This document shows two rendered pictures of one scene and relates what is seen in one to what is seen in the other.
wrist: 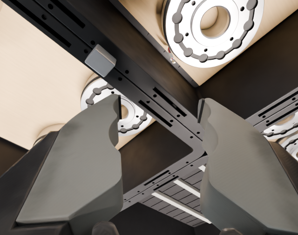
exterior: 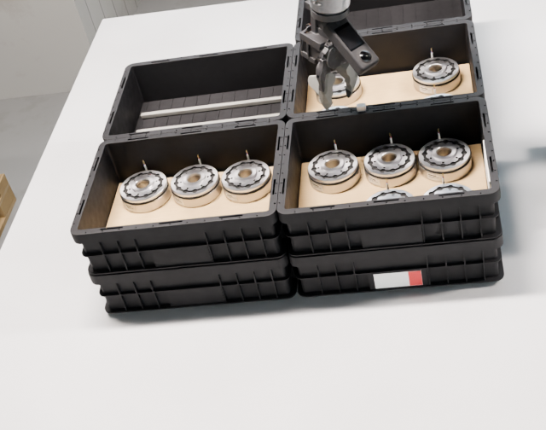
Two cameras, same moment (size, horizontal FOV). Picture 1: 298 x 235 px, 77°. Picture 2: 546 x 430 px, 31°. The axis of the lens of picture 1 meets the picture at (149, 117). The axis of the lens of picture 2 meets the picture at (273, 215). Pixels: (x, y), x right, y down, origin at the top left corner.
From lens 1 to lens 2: 1.86 m
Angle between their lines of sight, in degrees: 26
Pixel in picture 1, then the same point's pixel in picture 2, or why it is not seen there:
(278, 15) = (303, 200)
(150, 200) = (230, 97)
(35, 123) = (368, 92)
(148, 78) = (342, 115)
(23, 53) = not seen: hidden behind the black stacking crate
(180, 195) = (212, 115)
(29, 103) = (379, 99)
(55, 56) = not seen: hidden behind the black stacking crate
